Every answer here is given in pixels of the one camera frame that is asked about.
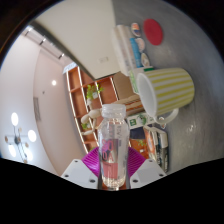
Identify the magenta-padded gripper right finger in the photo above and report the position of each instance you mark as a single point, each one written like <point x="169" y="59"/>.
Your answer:
<point x="147" y="173"/>

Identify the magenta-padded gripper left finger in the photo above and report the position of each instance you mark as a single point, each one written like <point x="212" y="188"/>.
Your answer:
<point x="77" y="174"/>

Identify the clear red-labelled water bottle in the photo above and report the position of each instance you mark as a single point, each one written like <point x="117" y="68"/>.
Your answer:
<point x="113" y="150"/>

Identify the small green white carton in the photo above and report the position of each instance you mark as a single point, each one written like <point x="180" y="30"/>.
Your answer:
<point x="138" y="120"/>

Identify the ceiling air vent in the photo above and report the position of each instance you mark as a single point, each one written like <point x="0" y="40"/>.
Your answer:
<point x="37" y="109"/>

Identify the wooden bookshelf unit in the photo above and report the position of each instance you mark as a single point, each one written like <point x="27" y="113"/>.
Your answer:
<point x="78" y="96"/>

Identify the ceiling lamp with round bulbs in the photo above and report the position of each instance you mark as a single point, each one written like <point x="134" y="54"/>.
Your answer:
<point x="15" y="119"/>

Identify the yellow striped white mug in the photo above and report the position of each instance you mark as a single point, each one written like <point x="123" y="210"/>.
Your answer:
<point x="173" y="90"/>

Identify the tan upholstered chair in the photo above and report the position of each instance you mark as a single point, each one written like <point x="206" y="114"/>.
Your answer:
<point x="122" y="85"/>

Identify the recessed ceiling downlight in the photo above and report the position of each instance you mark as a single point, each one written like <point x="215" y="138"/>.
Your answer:
<point x="54" y="82"/>

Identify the white book stack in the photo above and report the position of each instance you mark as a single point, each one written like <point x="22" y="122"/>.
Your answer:
<point x="122" y="43"/>

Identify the flat round red coaster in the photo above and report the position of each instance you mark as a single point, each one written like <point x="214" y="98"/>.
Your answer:
<point x="153" y="31"/>

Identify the white wall outlet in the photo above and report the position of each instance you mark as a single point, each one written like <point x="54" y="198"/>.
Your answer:
<point x="103" y="60"/>

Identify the black ceiling track light rail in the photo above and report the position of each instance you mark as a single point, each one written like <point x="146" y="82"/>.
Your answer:
<point x="42" y="40"/>

